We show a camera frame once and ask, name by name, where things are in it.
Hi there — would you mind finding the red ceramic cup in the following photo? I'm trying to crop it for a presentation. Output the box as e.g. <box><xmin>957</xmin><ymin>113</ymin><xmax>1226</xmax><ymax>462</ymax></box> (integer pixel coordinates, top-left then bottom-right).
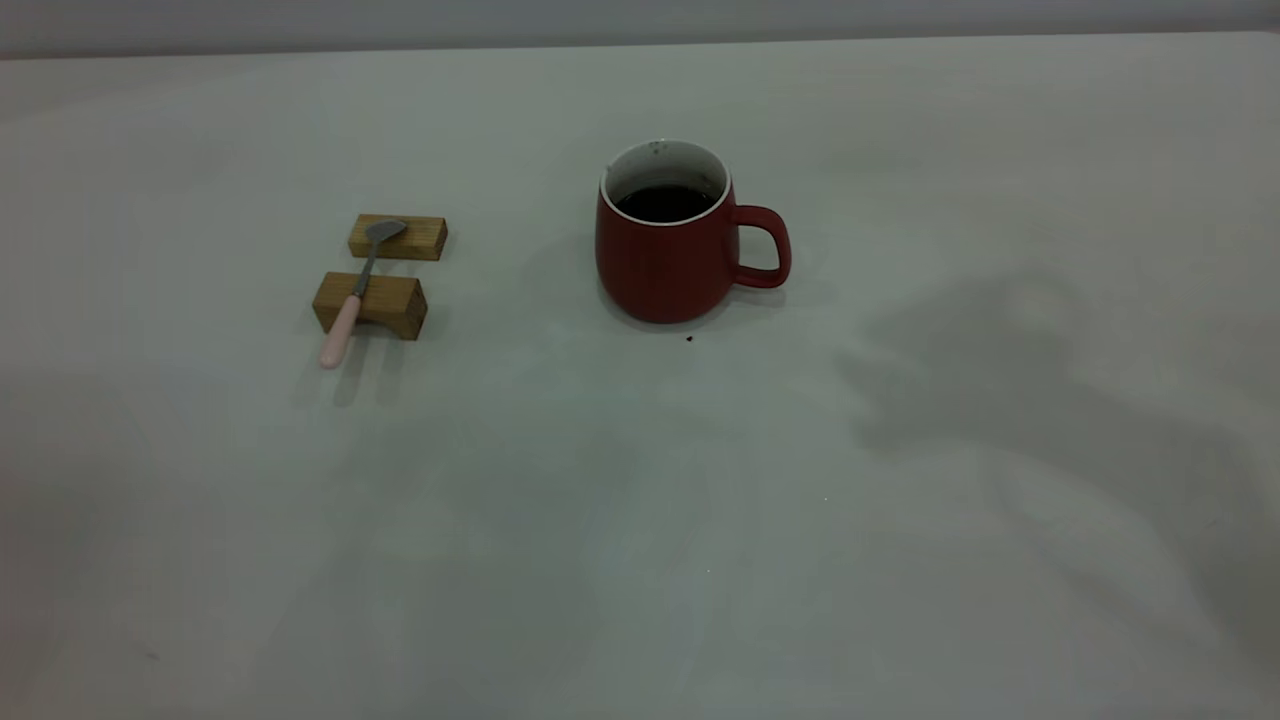
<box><xmin>595</xmin><ymin>139</ymin><xmax>792</xmax><ymax>325</ymax></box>

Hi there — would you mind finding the pink-handled metal spoon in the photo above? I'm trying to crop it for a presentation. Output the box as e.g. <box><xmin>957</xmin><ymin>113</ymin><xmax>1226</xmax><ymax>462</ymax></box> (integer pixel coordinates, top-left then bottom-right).
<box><xmin>320</xmin><ymin>219</ymin><xmax>409</xmax><ymax>369</ymax></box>

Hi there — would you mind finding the flat wooden block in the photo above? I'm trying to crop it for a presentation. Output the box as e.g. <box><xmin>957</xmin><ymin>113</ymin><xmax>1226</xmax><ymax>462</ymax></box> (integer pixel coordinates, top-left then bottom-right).
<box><xmin>348</xmin><ymin>214</ymin><xmax>448</xmax><ymax>262</ymax></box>

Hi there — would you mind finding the arched wooden block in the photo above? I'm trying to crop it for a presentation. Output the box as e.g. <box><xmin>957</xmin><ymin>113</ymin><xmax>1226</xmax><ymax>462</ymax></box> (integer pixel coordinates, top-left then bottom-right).
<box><xmin>312</xmin><ymin>271</ymin><xmax>428</xmax><ymax>341</ymax></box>

